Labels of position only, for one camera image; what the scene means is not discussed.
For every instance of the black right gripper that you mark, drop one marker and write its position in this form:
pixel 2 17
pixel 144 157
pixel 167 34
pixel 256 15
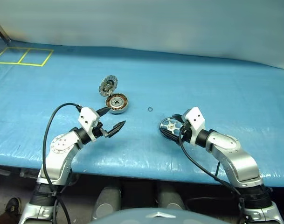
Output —
pixel 186 133

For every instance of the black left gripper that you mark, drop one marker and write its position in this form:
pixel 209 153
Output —
pixel 100 130

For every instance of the motor stator with copper windings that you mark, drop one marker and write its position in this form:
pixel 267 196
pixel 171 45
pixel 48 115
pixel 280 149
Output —
pixel 117 102

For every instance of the grey finned motor cover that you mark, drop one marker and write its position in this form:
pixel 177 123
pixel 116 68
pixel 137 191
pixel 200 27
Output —
pixel 108 85

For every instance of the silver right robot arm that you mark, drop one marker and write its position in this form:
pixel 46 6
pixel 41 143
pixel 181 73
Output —
pixel 235 158

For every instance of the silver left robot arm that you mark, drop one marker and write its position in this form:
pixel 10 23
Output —
pixel 60 147

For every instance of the blue table cover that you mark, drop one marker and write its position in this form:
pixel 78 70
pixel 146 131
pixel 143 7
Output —
pixel 179 81

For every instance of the grey rounded robot leg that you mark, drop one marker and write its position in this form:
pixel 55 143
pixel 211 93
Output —
pixel 169 198
pixel 108 200

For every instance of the yellow tape grid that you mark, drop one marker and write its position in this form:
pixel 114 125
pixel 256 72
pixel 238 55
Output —
pixel 40 65

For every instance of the grey robot torso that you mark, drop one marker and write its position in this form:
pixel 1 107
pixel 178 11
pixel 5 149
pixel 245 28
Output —
pixel 144 218

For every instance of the dark sneaker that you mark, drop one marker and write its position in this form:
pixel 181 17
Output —
pixel 13 205

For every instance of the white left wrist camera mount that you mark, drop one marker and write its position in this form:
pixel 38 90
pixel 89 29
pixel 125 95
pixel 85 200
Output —
pixel 87 116

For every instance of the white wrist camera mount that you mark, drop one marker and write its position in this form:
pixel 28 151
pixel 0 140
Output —
pixel 87 116
pixel 196 117

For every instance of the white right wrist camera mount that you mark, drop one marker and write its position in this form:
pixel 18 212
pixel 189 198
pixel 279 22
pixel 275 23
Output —
pixel 196 117

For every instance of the metal post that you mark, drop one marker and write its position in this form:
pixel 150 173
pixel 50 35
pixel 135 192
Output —
pixel 0 29

